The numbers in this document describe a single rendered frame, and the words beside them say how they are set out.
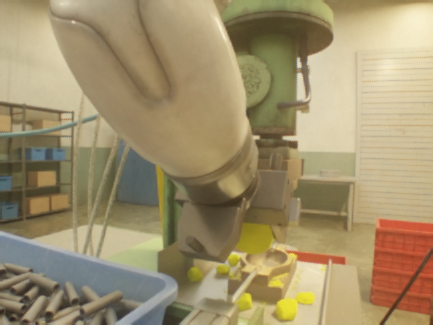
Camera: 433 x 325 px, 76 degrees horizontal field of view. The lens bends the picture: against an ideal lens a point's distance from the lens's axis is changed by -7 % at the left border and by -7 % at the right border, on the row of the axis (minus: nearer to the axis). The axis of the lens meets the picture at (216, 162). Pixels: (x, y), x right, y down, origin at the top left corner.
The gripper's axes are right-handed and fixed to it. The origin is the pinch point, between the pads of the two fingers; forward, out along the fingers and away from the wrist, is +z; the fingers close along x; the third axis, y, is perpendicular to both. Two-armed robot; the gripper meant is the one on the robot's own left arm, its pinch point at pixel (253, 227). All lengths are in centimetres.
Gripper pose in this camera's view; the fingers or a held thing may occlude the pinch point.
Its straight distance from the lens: 45.9
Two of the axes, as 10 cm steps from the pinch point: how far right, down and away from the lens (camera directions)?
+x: -9.2, -0.3, 3.9
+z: 3.1, 5.4, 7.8
